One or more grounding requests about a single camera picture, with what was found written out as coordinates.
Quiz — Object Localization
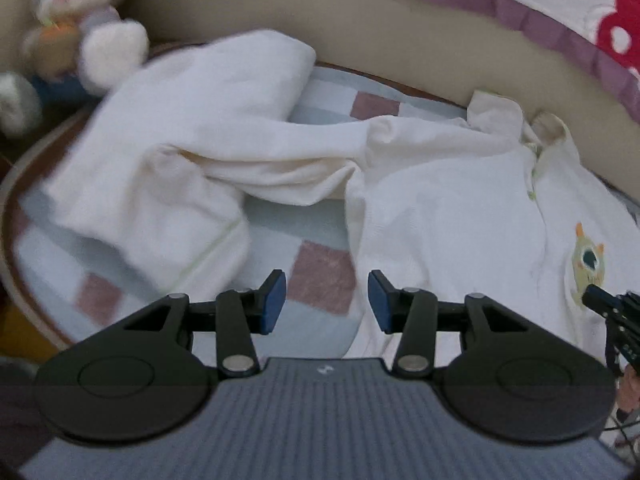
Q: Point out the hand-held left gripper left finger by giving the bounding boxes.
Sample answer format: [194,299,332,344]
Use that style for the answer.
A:
[122,269,287,378]

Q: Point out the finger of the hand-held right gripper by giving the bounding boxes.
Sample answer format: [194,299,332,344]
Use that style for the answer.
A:
[582,284,626,318]

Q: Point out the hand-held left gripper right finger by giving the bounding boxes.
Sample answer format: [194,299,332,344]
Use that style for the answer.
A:
[367,270,531,378]

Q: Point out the white shirt with monster print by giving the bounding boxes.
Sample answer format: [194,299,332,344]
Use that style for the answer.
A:
[345,90,640,361]

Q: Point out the cream pants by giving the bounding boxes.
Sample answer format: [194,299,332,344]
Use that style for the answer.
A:
[45,30,371,296]

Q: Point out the checked rug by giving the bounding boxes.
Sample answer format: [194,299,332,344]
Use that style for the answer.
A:
[10,62,471,361]

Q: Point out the grey plush bunny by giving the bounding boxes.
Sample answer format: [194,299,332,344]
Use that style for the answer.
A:
[0,0,151,136]

